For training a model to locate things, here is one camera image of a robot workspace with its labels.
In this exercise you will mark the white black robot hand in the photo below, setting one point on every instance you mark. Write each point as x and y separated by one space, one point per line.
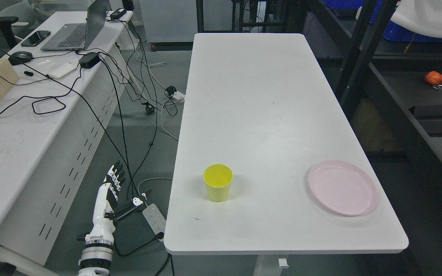
107 210

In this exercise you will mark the yellow plastic cup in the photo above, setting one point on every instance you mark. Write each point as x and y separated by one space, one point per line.
218 178

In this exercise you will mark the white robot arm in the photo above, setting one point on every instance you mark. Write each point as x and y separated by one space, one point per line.
96 258

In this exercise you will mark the orange toy on shelf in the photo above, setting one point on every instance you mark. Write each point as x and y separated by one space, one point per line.
433 78

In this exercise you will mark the white side desk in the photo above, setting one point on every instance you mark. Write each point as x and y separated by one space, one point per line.
49 131

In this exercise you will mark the white floor power strip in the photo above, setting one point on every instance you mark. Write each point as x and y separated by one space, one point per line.
176 96

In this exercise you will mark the black power adapter brick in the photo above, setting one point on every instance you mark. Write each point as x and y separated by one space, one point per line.
89 60

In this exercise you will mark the white paper pad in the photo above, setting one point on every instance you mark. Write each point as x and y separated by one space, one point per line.
56 69

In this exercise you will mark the black round device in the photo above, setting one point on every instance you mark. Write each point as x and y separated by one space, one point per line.
20 57

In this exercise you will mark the grey laptop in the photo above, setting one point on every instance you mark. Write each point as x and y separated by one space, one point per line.
79 36

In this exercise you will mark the black smartphone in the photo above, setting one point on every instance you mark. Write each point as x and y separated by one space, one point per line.
35 38

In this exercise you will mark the white main table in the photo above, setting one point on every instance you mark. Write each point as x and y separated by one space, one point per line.
260 104

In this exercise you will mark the pink plastic plate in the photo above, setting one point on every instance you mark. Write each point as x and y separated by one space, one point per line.
343 188

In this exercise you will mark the white cloth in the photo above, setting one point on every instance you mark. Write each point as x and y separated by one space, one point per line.
420 16

